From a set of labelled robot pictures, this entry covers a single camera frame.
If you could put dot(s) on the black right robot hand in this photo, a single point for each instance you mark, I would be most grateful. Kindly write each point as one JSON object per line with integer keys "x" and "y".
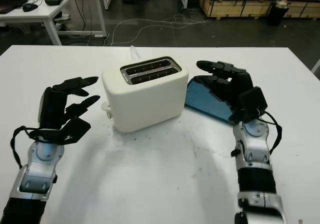
{"x": 241, "y": 81}

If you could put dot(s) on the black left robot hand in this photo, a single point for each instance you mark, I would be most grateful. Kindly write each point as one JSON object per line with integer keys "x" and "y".
{"x": 51, "y": 106}

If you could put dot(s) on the blue rectangular tray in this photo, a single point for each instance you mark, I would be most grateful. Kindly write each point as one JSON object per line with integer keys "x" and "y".
{"x": 200, "y": 99}

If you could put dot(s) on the cream white two-slot toaster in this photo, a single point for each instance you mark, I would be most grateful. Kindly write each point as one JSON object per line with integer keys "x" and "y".
{"x": 147, "y": 101}

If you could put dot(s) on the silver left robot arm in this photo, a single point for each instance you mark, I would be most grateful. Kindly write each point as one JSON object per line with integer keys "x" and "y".
{"x": 35, "y": 174}

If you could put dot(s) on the black trash bin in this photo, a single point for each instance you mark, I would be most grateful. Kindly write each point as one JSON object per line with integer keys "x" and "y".
{"x": 276, "y": 15}

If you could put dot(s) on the crumpled white paper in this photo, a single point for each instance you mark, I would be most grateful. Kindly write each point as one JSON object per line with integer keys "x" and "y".
{"x": 61, "y": 17}

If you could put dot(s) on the white office desk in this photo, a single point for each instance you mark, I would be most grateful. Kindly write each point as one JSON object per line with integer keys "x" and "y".
{"x": 43, "y": 13}

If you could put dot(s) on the black computer mouse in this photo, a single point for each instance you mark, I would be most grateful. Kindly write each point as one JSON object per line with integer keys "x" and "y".
{"x": 30, "y": 7}

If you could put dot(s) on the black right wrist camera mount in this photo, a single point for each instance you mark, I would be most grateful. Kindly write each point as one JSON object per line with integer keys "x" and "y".
{"x": 253, "y": 104}

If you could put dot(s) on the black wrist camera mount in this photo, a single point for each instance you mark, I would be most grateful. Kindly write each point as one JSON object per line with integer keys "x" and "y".
{"x": 72, "y": 131}
{"x": 253, "y": 104}

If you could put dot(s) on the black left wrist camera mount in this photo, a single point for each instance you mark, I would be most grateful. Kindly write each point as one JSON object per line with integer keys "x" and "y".
{"x": 72, "y": 131}

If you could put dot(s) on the white furniture frame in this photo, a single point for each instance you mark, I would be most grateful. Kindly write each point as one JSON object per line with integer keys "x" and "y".
{"x": 317, "y": 69}

